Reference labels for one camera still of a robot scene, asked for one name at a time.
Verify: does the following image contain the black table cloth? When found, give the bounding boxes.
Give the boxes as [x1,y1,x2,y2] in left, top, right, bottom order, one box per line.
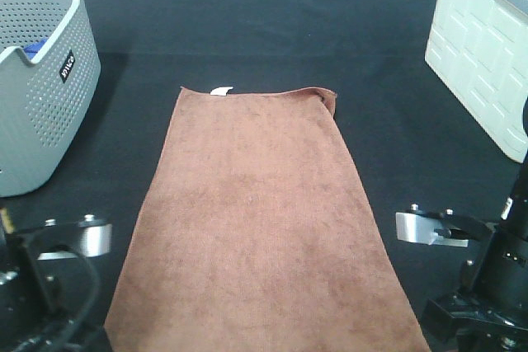
[0,0,528,352]

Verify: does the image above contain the blue cloth in basket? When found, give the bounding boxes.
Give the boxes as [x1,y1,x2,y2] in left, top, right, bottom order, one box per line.
[23,38,47,59]

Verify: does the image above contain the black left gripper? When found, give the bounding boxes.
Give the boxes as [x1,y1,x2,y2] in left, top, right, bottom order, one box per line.
[1,214,112,351]

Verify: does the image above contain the grey perforated laundry basket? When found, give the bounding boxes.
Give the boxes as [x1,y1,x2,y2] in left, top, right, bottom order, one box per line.
[1,0,101,197]

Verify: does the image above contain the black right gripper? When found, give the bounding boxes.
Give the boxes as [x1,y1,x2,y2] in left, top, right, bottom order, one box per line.
[395,204,527,351]

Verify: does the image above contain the brown towel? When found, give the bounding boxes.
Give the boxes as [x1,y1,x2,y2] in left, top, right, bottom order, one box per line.
[105,87,428,351]

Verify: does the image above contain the white storage box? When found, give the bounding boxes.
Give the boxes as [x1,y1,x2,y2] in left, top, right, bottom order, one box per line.
[425,0,527,162]

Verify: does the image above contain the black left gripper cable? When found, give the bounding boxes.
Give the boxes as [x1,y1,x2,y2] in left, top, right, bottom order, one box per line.
[24,244,104,349]

